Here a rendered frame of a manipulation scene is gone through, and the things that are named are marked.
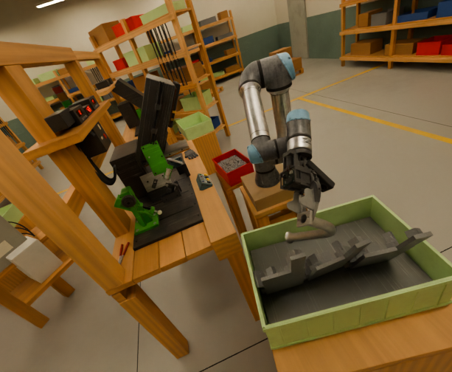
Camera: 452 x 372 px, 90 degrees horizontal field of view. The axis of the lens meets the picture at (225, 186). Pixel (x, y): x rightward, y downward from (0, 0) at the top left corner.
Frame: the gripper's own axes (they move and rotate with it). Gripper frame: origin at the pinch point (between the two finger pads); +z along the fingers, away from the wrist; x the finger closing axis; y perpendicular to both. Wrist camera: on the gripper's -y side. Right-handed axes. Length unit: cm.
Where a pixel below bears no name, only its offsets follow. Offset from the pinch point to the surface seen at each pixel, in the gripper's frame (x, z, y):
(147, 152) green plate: -92, -53, 47
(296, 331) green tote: -19.2, 32.1, -9.5
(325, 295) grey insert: -20.5, 21.5, -24.1
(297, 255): -4.5, 10.2, 0.9
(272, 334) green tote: -22.0, 33.6, -2.2
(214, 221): -67, -9, 5
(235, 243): -60, 2, -5
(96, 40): -340, -378, 181
